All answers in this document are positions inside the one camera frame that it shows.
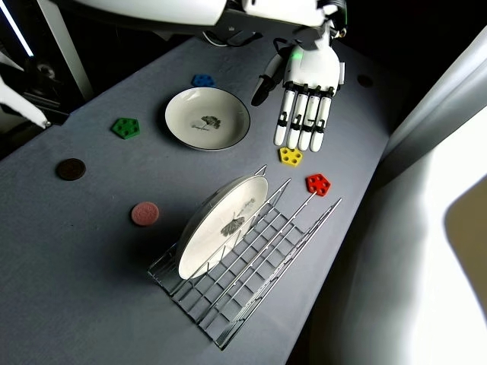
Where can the white frame post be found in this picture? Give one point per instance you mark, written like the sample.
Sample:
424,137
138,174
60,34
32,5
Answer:
66,45

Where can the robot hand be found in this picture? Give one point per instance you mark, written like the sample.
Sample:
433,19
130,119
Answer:
312,68

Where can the blue block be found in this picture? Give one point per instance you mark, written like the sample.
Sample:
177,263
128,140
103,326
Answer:
203,80

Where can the yellow pentagon block with holes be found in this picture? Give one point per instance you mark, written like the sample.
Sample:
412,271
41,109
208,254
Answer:
291,161

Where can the green pentagon block with holes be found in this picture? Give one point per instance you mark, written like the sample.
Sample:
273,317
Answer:
125,128

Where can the white plate two ginkgo leaves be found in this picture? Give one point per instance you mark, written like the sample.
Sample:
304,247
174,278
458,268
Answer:
224,228

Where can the red pentagon block with holes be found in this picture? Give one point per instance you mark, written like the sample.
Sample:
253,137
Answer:
317,190

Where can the grey table cloth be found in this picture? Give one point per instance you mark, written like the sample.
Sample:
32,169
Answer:
95,304

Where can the white bowl with black rim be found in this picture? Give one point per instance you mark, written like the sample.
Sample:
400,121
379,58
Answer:
207,118

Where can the pink round sandwich cookie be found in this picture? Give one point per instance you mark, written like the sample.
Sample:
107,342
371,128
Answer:
144,213

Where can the dark brown round sandwich cookie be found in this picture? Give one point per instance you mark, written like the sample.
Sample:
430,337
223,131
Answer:
71,169

